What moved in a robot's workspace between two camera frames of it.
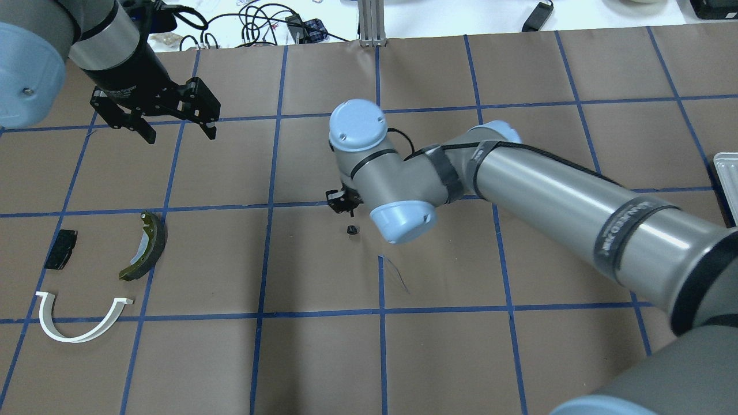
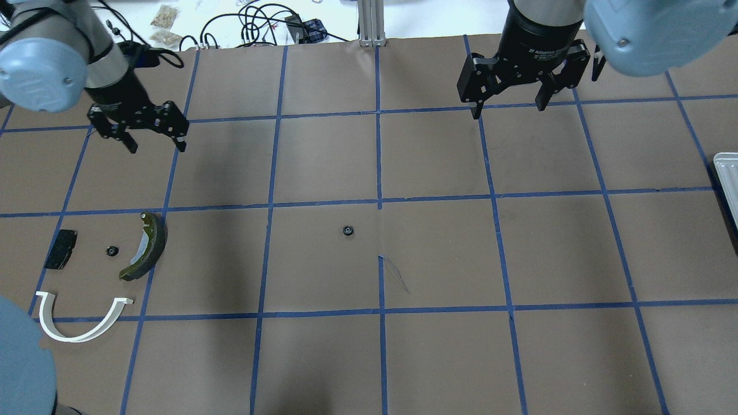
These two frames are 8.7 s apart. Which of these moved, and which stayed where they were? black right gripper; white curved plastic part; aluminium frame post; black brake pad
Moved: black right gripper
Stayed: aluminium frame post; white curved plastic part; black brake pad
